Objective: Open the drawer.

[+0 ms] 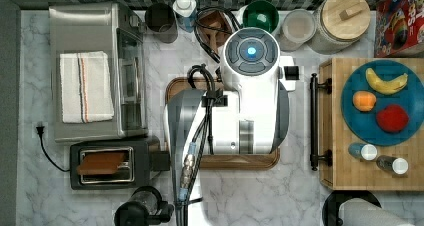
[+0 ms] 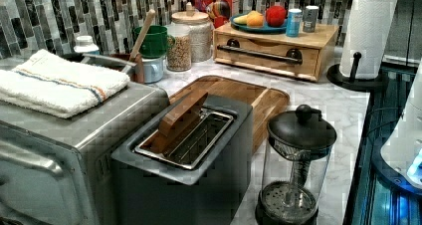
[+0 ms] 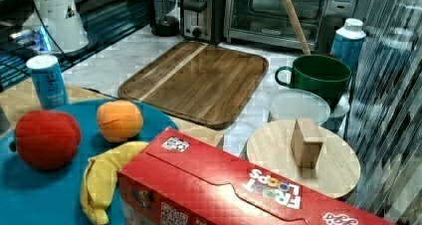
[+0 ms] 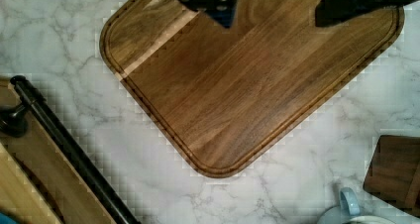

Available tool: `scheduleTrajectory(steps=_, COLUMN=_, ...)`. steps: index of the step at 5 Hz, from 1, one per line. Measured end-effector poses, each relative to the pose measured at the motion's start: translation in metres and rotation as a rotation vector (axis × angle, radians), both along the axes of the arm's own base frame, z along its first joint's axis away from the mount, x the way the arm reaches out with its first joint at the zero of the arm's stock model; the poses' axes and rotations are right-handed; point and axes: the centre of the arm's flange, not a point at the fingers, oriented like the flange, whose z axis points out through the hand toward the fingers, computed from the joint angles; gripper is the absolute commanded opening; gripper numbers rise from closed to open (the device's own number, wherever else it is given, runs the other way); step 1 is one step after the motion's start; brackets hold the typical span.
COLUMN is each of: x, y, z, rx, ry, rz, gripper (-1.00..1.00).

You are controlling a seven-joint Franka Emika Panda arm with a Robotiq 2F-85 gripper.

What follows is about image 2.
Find grey can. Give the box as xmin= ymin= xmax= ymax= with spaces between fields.
xmin=303 ymin=5 xmax=318 ymax=33

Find red apple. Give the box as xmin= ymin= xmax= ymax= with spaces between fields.
xmin=266 ymin=5 xmax=287 ymax=27

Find green mug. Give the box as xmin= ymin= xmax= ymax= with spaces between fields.
xmin=138 ymin=25 xmax=175 ymax=59

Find wooden drawer box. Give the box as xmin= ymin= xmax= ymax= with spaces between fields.
xmin=213 ymin=23 xmax=338 ymax=82

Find metal pot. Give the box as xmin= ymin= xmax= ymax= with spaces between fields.
xmin=62 ymin=53 xmax=139 ymax=76

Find white bottle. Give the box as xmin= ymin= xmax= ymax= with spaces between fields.
xmin=74 ymin=36 xmax=100 ymax=55

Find teal plate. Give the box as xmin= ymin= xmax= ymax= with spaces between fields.
xmin=230 ymin=13 xmax=287 ymax=34

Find wooden cutting board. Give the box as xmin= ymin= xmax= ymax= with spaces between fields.
xmin=169 ymin=76 xmax=290 ymax=153

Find light blue mug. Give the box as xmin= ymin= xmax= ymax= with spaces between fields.
xmin=142 ymin=57 xmax=164 ymax=84

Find yellow green fruit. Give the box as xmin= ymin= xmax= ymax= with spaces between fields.
xmin=233 ymin=15 xmax=247 ymax=25

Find orange fruit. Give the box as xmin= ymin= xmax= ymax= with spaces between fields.
xmin=247 ymin=11 xmax=264 ymax=28

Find red cereal box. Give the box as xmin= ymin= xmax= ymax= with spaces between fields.
xmin=194 ymin=0 xmax=239 ymax=28

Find dark grey toaster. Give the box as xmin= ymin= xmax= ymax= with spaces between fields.
xmin=111 ymin=95 xmax=253 ymax=225

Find stainless toaster oven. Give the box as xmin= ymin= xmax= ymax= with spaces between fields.
xmin=0 ymin=57 xmax=171 ymax=225

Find white striped towel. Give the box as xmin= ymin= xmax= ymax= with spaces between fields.
xmin=0 ymin=50 xmax=130 ymax=118

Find wooden drawer front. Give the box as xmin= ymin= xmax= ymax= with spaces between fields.
xmin=214 ymin=34 xmax=319 ymax=81

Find paper towel roll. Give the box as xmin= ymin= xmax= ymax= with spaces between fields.
xmin=339 ymin=0 xmax=397 ymax=80

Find black paper towel holder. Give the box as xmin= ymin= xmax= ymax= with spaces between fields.
xmin=326 ymin=52 xmax=388 ymax=93

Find black french press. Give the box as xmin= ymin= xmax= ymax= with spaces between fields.
xmin=255 ymin=105 xmax=336 ymax=225

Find glass jar of grains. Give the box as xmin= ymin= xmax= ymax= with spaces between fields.
xmin=167 ymin=24 xmax=191 ymax=72

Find wooden toast slice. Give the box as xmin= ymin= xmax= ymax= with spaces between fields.
xmin=151 ymin=91 xmax=208 ymax=153

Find blue can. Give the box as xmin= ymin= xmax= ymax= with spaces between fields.
xmin=286 ymin=8 xmax=302 ymax=37

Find glass jar with wooden lid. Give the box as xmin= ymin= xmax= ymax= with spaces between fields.
xmin=171 ymin=2 xmax=213 ymax=63

